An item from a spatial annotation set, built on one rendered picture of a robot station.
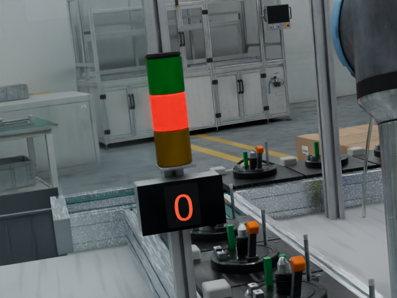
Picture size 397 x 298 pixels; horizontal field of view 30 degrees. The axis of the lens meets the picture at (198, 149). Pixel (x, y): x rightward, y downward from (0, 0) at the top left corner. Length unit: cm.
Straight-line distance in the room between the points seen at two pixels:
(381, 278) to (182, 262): 70
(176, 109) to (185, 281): 27
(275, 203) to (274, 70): 863
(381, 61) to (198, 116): 977
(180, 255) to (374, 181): 132
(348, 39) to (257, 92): 1006
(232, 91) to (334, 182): 838
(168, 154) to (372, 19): 49
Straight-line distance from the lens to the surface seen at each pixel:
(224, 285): 134
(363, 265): 180
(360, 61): 62
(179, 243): 109
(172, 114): 101
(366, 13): 61
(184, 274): 111
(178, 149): 102
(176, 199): 103
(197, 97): 1032
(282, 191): 223
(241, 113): 1059
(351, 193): 232
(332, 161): 218
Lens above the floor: 144
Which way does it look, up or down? 9 degrees down
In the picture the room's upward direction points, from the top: 6 degrees counter-clockwise
